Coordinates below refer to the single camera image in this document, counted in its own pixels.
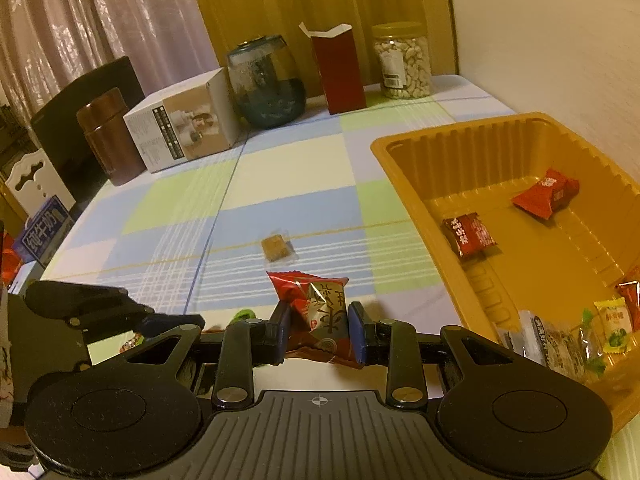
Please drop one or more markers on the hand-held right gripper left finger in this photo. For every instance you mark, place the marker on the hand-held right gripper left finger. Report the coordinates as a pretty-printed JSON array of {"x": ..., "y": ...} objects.
[{"x": 281, "y": 327}]

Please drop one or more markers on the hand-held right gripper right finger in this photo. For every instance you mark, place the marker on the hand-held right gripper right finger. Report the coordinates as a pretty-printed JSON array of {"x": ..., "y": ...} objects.
[{"x": 357, "y": 332}]

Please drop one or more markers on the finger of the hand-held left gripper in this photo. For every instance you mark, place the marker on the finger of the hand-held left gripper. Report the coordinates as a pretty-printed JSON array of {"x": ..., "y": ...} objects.
[
  {"x": 145, "y": 321},
  {"x": 75, "y": 296}
]

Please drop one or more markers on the green and dark snack packet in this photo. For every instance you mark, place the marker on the green and dark snack packet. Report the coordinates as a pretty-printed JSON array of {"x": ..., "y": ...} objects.
[{"x": 244, "y": 316}]

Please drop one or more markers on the dark red snack packet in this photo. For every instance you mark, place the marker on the dark red snack packet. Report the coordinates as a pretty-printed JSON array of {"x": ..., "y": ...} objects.
[{"x": 470, "y": 235}]

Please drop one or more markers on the orange plastic tray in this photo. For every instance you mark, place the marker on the orange plastic tray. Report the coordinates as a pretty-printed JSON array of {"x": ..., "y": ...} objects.
[{"x": 520, "y": 260}]

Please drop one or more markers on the clear grey snack packet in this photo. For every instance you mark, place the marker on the clear grey snack packet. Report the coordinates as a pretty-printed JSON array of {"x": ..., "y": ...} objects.
[{"x": 547, "y": 342}]

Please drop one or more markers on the yellow and green candy packet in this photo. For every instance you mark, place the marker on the yellow and green candy packet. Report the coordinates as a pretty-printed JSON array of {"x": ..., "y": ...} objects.
[{"x": 614, "y": 327}]

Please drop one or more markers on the orange red snack packet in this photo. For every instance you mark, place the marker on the orange red snack packet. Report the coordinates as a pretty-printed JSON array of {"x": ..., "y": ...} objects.
[{"x": 631, "y": 302}]

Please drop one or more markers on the blue milk carton box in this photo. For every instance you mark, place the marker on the blue milk carton box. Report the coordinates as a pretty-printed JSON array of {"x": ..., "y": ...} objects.
[{"x": 42, "y": 232}]

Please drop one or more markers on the red box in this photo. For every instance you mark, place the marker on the red box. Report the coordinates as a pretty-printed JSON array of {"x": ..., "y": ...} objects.
[{"x": 7, "y": 265}]

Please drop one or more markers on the small brown wrapped snack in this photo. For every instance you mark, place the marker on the small brown wrapped snack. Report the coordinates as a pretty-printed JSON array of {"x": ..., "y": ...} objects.
[{"x": 277, "y": 247}]

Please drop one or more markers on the white wooden chair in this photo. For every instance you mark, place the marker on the white wooden chair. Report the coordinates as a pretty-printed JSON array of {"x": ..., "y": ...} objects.
[{"x": 32, "y": 175}]

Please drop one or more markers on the checked tablecloth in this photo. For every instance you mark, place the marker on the checked tablecloth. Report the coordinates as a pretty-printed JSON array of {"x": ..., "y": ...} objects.
[{"x": 320, "y": 170}]

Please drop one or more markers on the brown cylindrical canister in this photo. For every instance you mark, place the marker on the brown cylindrical canister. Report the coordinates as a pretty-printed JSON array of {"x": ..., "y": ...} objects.
[{"x": 107, "y": 135}]

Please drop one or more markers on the dark wooden shelf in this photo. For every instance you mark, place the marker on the dark wooden shelf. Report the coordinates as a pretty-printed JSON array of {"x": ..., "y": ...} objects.
[{"x": 15, "y": 130}]

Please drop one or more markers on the black chair back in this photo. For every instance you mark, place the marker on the black chair back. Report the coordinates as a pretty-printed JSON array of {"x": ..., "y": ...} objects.
[{"x": 75, "y": 105}]

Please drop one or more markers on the white cardboard box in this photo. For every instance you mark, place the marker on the white cardboard box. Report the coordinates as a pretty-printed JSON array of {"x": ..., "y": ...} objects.
[{"x": 185, "y": 120}]

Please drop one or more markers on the dark glass jar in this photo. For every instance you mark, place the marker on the dark glass jar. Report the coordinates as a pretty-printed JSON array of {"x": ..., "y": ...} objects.
[{"x": 265, "y": 85}]

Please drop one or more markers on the dark red open carton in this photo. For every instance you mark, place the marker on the dark red open carton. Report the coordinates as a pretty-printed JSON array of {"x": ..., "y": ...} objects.
[{"x": 337, "y": 72}]

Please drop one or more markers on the clear plastic jar of peanuts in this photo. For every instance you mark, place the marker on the clear plastic jar of peanuts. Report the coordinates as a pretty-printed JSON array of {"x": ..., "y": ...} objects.
[{"x": 404, "y": 62}]

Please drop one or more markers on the pink curtain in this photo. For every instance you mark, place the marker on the pink curtain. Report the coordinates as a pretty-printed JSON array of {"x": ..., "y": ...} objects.
[{"x": 90, "y": 15}]

